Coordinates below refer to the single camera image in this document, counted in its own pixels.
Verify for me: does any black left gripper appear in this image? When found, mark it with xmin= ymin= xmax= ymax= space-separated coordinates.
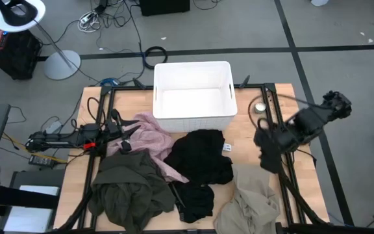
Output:
xmin=104 ymin=118 xmax=142 ymax=144

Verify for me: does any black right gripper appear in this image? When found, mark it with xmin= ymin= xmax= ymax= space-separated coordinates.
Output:
xmin=253 ymin=127 xmax=284 ymax=174

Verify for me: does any pink garment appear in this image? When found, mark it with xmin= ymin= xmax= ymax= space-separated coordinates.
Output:
xmin=106 ymin=112 xmax=190 ymax=183

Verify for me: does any beige garment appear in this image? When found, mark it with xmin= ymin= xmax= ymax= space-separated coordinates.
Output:
xmin=213 ymin=164 xmax=281 ymax=234

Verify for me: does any large black garment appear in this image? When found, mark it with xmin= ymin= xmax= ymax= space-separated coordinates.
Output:
xmin=163 ymin=129 xmax=234 ymax=186

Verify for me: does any small black garment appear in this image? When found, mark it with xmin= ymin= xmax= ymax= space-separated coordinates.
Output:
xmin=170 ymin=181 xmax=215 ymax=224

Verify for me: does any small round metal tin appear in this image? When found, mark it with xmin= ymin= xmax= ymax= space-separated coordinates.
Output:
xmin=254 ymin=101 xmax=267 ymax=115

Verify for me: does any olive green garment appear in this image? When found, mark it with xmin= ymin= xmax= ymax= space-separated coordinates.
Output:
xmin=88 ymin=149 xmax=177 ymax=234

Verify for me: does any white plastic laundry basket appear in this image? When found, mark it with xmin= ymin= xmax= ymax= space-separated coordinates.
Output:
xmin=153 ymin=60 xmax=238 ymax=133

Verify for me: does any grey power adapter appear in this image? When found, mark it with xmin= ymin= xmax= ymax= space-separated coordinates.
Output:
xmin=44 ymin=120 xmax=64 ymax=135

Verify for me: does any black power brick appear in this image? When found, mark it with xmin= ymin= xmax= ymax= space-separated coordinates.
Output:
xmin=28 ymin=154 xmax=58 ymax=169

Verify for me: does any black box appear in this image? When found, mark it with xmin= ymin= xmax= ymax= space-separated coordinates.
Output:
xmin=139 ymin=0 xmax=191 ymax=17

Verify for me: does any black beam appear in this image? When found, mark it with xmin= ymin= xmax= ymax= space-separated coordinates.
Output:
xmin=0 ymin=183 xmax=60 ymax=211

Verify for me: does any grey cart with white panel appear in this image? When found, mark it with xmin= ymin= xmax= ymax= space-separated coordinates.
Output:
xmin=0 ymin=168 xmax=66 ymax=234

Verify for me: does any black crate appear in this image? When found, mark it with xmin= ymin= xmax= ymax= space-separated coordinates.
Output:
xmin=0 ymin=28 xmax=42 ymax=81

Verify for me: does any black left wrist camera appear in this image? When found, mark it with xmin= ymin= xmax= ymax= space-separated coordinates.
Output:
xmin=121 ymin=138 xmax=133 ymax=153

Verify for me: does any black aluminium table frame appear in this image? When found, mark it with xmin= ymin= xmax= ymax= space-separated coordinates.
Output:
xmin=56 ymin=83 xmax=330 ymax=234

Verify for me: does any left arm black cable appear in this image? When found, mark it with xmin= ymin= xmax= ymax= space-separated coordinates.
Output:
xmin=86 ymin=96 xmax=107 ymax=128

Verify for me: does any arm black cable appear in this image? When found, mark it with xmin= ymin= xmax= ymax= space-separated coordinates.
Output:
xmin=86 ymin=96 xmax=107 ymax=128
xmin=247 ymin=93 xmax=324 ymax=131

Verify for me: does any blue cable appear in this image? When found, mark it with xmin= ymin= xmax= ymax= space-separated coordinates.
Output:
xmin=101 ymin=77 xmax=121 ymax=87

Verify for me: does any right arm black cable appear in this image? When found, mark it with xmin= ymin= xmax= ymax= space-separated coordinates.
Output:
xmin=247 ymin=93 xmax=324 ymax=131

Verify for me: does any coiled black cable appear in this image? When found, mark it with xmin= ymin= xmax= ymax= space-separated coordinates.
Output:
xmin=143 ymin=45 xmax=169 ymax=70

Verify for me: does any yellow cable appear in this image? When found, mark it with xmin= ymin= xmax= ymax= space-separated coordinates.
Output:
xmin=1 ymin=131 xmax=68 ymax=163

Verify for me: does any black floor cable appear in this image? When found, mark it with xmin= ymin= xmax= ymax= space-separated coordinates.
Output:
xmin=91 ymin=0 xmax=146 ymax=86

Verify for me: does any white cable bundle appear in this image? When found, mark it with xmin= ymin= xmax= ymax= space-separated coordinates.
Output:
xmin=77 ymin=11 xmax=102 ymax=34

